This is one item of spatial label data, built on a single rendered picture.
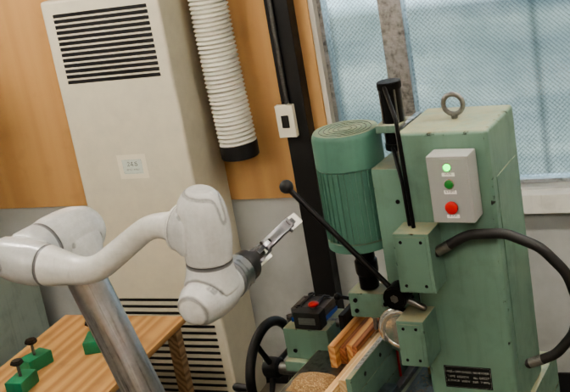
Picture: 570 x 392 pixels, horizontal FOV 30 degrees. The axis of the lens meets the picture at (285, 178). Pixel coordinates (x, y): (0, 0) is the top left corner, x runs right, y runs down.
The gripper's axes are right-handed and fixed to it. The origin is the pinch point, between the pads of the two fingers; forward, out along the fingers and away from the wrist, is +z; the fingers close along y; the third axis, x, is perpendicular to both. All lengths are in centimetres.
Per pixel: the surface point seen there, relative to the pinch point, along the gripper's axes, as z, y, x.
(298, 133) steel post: 145, -63, 35
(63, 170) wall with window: 140, -158, 106
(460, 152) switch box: 9.9, 44.1, -17.4
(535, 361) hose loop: 11, 17, -64
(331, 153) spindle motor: 15.2, 17.7, 5.4
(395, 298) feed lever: 7.4, 5.2, -30.1
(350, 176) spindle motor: 16.4, 16.1, -1.8
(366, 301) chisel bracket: 20.3, -10.7, -25.9
